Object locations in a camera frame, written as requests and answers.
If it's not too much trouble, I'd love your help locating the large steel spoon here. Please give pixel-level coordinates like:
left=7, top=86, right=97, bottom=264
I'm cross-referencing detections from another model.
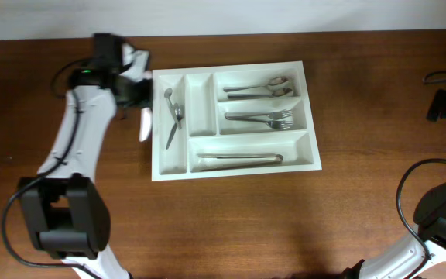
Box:
left=228, top=88, right=294, bottom=99
left=223, top=76, right=290, bottom=92

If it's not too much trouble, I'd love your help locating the pink handled utensil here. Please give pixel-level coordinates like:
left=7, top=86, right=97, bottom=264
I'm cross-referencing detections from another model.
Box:
left=139, top=108, right=153, bottom=142

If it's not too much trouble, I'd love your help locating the small metal spoon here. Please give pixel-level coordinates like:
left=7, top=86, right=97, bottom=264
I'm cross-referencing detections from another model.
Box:
left=166, top=104, right=184, bottom=150
left=164, top=88, right=181, bottom=129

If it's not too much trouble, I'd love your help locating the white plastic cutlery tray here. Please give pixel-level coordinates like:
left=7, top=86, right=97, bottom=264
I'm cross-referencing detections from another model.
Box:
left=152, top=61, right=322, bottom=181

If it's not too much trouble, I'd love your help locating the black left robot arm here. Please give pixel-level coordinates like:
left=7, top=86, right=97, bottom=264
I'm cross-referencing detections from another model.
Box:
left=1, top=33, right=153, bottom=278

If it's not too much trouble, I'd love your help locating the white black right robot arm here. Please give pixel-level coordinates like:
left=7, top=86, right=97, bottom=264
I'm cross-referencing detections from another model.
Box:
left=339, top=158, right=446, bottom=279

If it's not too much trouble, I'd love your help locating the steel fork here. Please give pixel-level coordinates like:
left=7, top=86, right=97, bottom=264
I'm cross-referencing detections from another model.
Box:
left=227, top=117, right=293, bottom=130
left=225, top=109, right=293, bottom=120

